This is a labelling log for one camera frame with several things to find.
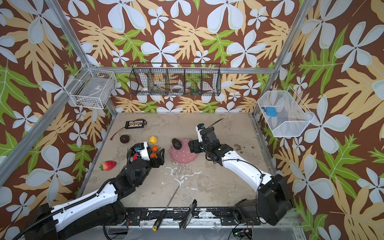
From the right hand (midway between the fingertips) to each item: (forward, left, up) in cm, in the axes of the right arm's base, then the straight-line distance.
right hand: (193, 142), depth 83 cm
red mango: (-7, +52, -14) cm, 54 cm away
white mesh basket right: (+11, -53, +8) cm, 55 cm away
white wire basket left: (+27, +58, +17) cm, 66 cm away
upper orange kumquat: (+4, +25, -14) cm, 29 cm away
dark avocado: (+6, +11, -12) cm, 17 cm away
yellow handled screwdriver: (-35, +17, -15) cm, 42 cm away
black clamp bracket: (-37, +5, -15) cm, 40 cm away
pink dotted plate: (+1, +6, -16) cm, 17 cm away
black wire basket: (+41, +11, +14) cm, 45 cm away
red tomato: (0, +38, -16) cm, 41 cm away
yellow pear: (+12, +27, -14) cm, 33 cm away
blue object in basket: (+15, -46, +8) cm, 49 cm away
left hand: (-5, +19, +2) cm, 20 cm away
